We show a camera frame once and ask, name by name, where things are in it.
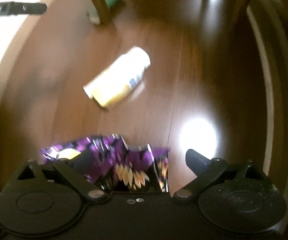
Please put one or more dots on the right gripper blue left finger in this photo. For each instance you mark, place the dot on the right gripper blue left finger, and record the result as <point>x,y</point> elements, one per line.
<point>82,163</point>

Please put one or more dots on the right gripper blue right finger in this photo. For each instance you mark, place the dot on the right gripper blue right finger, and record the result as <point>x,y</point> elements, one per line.
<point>196,162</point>

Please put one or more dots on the purple snack bag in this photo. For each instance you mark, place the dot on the purple snack bag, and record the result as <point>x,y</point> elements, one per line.
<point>117,166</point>

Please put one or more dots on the yellow white drink bottle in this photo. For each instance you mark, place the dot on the yellow white drink bottle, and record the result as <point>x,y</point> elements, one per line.
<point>119,79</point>

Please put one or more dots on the green paper cup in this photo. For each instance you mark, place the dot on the green paper cup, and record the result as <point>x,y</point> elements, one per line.
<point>92,12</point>

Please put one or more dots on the wooden chair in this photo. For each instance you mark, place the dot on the wooden chair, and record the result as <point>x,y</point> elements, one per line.
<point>99,0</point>

